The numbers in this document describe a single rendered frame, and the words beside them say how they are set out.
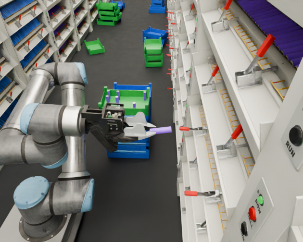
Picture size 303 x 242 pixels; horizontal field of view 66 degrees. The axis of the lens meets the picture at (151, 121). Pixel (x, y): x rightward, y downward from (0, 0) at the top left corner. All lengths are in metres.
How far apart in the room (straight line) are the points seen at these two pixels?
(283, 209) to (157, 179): 1.35
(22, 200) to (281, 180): 1.04
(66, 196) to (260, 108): 0.94
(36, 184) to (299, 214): 1.08
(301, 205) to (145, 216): 1.27
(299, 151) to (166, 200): 1.31
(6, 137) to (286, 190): 0.76
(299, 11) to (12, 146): 0.75
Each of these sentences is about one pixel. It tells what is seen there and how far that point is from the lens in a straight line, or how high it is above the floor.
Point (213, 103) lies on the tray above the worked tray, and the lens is 0.71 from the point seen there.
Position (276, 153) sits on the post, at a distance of 0.30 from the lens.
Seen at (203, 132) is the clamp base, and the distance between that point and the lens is 0.87.
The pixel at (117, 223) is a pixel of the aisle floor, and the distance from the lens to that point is 1.47.
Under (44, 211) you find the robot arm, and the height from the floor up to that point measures 0.34.
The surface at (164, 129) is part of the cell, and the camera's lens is 0.69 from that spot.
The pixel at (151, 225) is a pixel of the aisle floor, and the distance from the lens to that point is 1.45.
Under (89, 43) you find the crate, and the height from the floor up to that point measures 0.02.
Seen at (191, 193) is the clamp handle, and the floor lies 0.74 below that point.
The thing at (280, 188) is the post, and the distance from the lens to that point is 0.30.
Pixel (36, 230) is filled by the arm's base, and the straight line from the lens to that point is 1.34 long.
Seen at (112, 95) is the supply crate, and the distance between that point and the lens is 1.62.
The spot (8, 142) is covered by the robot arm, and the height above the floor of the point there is 0.80.
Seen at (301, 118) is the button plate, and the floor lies 1.17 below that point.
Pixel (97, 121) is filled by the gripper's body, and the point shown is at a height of 0.88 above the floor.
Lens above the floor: 1.31
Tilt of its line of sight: 40 degrees down
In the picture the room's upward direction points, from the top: straight up
